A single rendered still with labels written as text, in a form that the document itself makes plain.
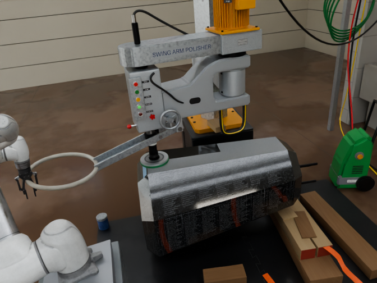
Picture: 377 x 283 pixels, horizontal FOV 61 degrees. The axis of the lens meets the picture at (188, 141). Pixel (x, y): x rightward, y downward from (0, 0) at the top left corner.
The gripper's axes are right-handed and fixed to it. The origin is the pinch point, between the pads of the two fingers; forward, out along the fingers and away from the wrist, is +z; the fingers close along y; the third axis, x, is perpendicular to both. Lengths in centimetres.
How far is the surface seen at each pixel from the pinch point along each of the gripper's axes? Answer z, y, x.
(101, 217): 67, 54, 31
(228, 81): -63, 137, -37
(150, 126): -39, 79, -26
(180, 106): -50, 101, -31
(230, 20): -105, 134, -40
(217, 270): 61, 99, -81
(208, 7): -108, 161, 18
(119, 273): -1, 21, -96
